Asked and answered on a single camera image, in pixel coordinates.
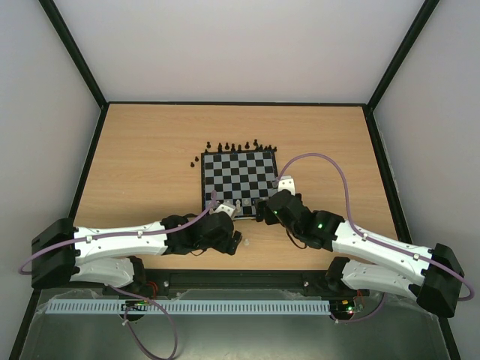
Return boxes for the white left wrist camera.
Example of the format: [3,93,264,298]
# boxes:
[214,202,239,220]

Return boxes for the black front frame rail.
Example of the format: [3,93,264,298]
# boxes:
[37,268,436,297]

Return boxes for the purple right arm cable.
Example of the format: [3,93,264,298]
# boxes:
[275,151,476,323]

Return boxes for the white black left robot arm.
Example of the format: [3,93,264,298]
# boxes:
[28,211,242,290]

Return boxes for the white slotted cable duct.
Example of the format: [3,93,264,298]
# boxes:
[45,299,331,316]

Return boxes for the black chess piece row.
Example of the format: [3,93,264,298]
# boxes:
[203,139,278,155]

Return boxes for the black frame post right rear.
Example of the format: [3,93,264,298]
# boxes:
[367,0,440,112]

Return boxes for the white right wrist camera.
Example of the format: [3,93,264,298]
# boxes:
[273,175,296,195]

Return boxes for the black frame post left rear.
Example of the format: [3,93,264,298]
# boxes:
[38,0,108,109]

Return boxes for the black white chessboard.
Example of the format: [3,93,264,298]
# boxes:
[200,151,278,219]

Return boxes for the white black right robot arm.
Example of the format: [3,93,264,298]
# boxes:
[255,190,464,318]

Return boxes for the black frame post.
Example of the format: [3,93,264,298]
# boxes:
[38,0,108,109]
[367,0,440,112]

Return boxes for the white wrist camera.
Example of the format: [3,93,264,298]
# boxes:
[273,175,296,195]
[214,202,239,220]

